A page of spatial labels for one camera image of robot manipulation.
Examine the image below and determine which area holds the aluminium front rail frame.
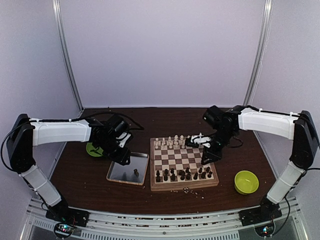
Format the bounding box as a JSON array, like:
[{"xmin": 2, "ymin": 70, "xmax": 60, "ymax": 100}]
[{"xmin": 18, "ymin": 197, "xmax": 311, "ymax": 240}]

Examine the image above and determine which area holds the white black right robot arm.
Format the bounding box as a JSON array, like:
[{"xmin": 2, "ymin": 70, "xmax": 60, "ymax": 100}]
[{"xmin": 201, "ymin": 105, "xmax": 320, "ymax": 221}]

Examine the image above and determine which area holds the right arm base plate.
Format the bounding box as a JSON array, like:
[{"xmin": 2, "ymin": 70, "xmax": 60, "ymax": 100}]
[{"xmin": 238, "ymin": 206, "xmax": 283, "ymax": 227}]

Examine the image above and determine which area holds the green plate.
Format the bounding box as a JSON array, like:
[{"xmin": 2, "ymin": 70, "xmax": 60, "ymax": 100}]
[{"xmin": 86, "ymin": 142, "xmax": 104, "ymax": 158}]

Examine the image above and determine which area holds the wooden chess board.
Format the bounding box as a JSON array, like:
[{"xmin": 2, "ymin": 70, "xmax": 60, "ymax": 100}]
[{"xmin": 150, "ymin": 136, "xmax": 220, "ymax": 192}]

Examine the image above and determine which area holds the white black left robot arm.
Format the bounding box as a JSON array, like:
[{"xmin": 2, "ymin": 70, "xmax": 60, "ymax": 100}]
[{"xmin": 0, "ymin": 114, "xmax": 133, "ymax": 222}]

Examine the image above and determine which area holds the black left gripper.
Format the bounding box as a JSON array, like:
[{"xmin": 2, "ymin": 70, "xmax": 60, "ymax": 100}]
[{"xmin": 96, "ymin": 136, "xmax": 131, "ymax": 166}]

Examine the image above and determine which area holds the dark chess rook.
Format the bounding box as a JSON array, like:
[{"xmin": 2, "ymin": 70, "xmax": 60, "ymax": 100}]
[{"xmin": 133, "ymin": 169, "xmax": 139, "ymax": 176}]

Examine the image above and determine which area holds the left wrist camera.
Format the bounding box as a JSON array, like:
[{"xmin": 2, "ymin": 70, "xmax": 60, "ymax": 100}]
[{"xmin": 116, "ymin": 131, "xmax": 133, "ymax": 148}]

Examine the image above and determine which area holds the metal tray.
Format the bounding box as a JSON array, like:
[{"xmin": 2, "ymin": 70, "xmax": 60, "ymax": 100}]
[{"xmin": 106, "ymin": 152, "xmax": 149, "ymax": 186}]

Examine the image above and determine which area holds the left aluminium post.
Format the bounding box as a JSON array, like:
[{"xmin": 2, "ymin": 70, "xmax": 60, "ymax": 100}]
[{"xmin": 52, "ymin": 0, "xmax": 84, "ymax": 112}]

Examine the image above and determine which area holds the green bowl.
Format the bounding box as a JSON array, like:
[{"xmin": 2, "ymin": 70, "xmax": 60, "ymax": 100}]
[{"xmin": 234, "ymin": 170, "xmax": 260, "ymax": 195}]

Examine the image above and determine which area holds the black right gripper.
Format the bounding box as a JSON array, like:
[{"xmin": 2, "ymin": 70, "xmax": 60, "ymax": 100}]
[{"xmin": 201, "ymin": 127, "xmax": 236, "ymax": 165}]

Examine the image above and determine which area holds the right aluminium post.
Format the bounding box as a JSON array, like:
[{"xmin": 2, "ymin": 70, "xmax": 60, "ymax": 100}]
[{"xmin": 244, "ymin": 0, "xmax": 273, "ymax": 107}]

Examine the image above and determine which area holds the white chess rook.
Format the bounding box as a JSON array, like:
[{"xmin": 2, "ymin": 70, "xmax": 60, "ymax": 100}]
[{"xmin": 154, "ymin": 138, "xmax": 159, "ymax": 149}]

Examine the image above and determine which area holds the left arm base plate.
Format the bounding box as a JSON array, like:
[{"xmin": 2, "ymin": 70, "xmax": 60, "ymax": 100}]
[{"xmin": 45, "ymin": 206, "xmax": 90, "ymax": 227}]

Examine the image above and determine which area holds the aluminium post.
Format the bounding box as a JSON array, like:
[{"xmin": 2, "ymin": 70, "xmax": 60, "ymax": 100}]
[
  {"xmin": 244, "ymin": 0, "xmax": 273, "ymax": 107},
  {"xmin": 52, "ymin": 0, "xmax": 84, "ymax": 112}
]

